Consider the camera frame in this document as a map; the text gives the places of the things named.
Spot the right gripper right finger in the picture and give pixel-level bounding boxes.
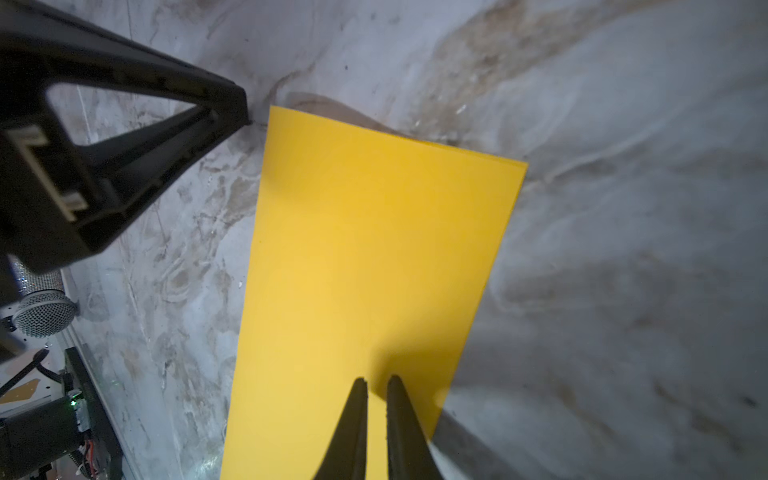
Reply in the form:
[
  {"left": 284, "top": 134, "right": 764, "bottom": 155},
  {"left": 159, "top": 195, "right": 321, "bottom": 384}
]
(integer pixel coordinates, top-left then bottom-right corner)
[{"left": 386, "top": 375, "right": 444, "bottom": 480}]

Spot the yellow square paper sheet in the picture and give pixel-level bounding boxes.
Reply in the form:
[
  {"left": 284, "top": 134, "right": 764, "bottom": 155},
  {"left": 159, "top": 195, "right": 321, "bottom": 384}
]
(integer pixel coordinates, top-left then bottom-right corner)
[{"left": 221, "top": 107, "right": 527, "bottom": 479}]

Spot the glitter microphone left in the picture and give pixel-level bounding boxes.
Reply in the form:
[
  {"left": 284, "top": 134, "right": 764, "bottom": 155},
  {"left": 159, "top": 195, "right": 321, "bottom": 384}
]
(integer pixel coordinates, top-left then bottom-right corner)
[{"left": 11, "top": 257, "right": 79, "bottom": 338}]

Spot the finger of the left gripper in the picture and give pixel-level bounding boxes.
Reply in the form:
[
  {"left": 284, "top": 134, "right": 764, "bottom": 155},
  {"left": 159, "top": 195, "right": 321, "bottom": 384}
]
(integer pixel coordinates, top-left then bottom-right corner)
[
  {"left": 1, "top": 85, "right": 248, "bottom": 272},
  {"left": 1, "top": 1, "right": 248, "bottom": 127}
]

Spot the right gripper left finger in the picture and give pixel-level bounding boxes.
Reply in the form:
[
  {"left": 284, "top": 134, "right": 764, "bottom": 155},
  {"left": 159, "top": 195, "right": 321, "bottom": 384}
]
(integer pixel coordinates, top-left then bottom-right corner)
[{"left": 314, "top": 377, "right": 368, "bottom": 480}]

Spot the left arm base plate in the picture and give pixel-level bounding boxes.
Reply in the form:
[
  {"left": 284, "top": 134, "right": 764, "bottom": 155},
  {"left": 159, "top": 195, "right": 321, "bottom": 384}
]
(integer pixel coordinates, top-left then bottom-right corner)
[{"left": 0, "top": 346, "right": 127, "bottom": 480}]

